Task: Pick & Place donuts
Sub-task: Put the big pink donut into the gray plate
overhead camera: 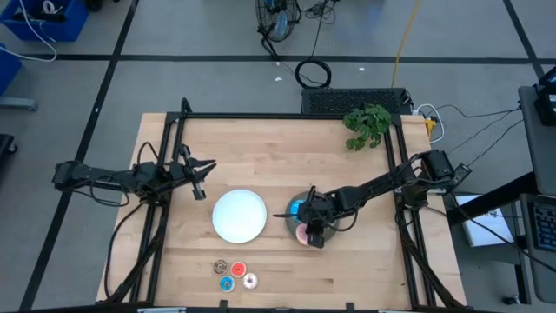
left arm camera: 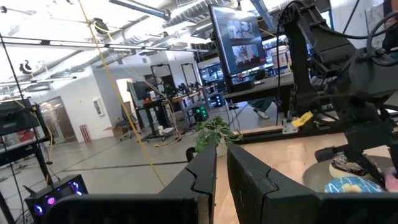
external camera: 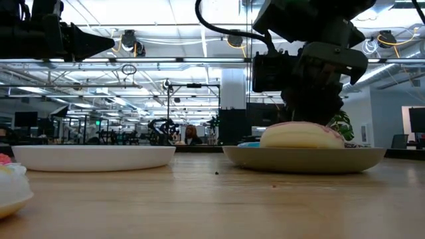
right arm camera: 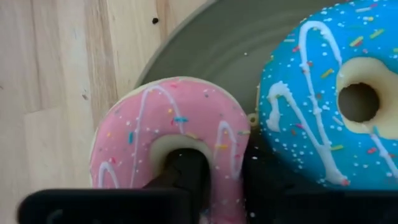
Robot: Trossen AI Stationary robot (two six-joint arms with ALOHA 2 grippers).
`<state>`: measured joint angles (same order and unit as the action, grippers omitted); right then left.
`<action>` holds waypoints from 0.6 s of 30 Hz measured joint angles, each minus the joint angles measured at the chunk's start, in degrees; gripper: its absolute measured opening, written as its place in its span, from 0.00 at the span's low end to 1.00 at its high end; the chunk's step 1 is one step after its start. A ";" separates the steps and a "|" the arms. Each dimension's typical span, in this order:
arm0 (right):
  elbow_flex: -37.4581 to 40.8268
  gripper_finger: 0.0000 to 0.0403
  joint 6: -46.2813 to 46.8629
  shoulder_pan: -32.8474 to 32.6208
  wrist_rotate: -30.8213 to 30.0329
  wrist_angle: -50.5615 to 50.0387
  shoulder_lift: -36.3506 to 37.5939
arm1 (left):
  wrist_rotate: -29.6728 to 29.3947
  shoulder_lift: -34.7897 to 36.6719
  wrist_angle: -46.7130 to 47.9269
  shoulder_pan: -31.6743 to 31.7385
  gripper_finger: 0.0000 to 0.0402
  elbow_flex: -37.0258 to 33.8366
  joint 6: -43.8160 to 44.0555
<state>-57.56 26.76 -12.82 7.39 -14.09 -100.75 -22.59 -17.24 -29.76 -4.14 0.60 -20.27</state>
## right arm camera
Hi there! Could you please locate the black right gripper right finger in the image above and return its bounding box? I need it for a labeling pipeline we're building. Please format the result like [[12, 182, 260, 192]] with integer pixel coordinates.
[[244, 136, 398, 224]]

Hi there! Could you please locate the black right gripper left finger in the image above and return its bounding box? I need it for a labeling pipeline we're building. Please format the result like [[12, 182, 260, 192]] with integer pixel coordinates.
[[17, 148, 212, 224]]

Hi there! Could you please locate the large pink frosted donut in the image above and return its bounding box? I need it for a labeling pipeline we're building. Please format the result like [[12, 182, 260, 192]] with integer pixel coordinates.
[[89, 76, 251, 224]]

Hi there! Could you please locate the large blue frosted donut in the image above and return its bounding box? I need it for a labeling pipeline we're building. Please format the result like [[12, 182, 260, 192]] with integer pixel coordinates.
[[257, 0, 398, 192]]

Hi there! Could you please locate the grey-green round plate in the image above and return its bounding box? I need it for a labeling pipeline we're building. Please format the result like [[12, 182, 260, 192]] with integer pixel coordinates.
[[135, 0, 361, 194]]

